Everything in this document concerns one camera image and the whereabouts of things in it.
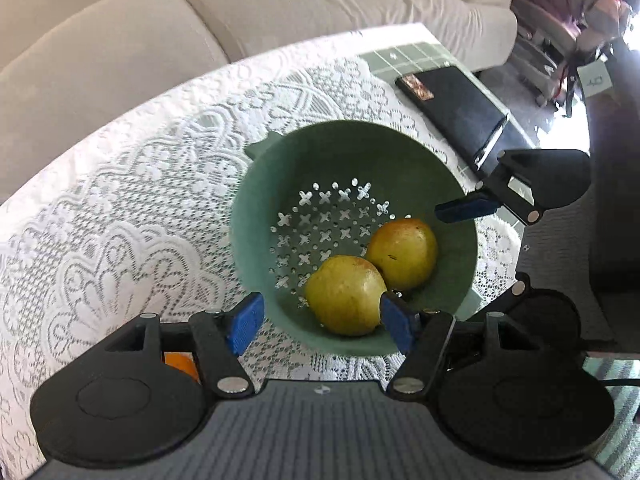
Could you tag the orange tangerine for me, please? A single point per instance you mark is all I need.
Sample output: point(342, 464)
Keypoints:
point(181, 364)

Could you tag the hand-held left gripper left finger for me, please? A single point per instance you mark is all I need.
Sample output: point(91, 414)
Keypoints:
point(245, 325)

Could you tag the yellow-green pear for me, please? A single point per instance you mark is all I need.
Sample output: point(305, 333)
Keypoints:
point(405, 250)
point(340, 290)

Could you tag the silver pen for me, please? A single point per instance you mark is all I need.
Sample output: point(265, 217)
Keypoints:
point(492, 144)

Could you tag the white lace tablecloth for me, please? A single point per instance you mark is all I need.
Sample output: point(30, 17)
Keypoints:
point(125, 185)

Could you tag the green plastic colander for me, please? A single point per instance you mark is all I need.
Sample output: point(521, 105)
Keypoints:
point(280, 170)

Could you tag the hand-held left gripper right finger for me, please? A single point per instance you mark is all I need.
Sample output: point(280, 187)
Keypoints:
point(397, 322)

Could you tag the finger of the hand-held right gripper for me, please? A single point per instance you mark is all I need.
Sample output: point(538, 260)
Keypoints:
point(505, 300)
point(465, 210)

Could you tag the beige fabric sofa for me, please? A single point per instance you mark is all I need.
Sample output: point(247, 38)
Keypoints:
point(100, 60)

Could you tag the pink and grey stroller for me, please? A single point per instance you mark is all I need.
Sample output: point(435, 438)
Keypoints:
point(560, 20)

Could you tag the white paper note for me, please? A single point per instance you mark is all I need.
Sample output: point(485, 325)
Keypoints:
point(594, 80)

